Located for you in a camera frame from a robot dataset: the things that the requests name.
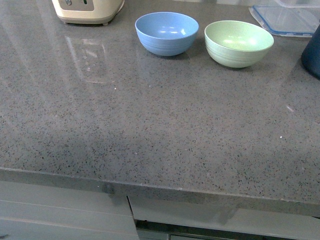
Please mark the clear plastic food container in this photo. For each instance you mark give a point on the clear plastic food container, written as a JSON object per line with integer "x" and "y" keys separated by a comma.
{"x": 288, "y": 18}

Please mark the cream toaster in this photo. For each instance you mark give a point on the cream toaster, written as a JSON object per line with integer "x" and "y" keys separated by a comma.
{"x": 87, "y": 12}

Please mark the white cabinet drawer front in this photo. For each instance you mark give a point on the white cabinet drawer front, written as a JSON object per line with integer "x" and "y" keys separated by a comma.
{"x": 208, "y": 220}

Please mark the light blue bowl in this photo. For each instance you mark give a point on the light blue bowl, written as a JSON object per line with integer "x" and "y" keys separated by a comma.
{"x": 166, "y": 33}

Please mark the light green bowl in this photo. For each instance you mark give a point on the light green bowl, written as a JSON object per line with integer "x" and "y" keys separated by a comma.
{"x": 236, "y": 44}

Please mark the dark blue saucepan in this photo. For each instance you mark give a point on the dark blue saucepan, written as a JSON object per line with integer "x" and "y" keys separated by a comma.
{"x": 310, "y": 57}

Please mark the white cabinet door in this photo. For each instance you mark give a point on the white cabinet door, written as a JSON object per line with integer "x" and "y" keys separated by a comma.
{"x": 35, "y": 212}

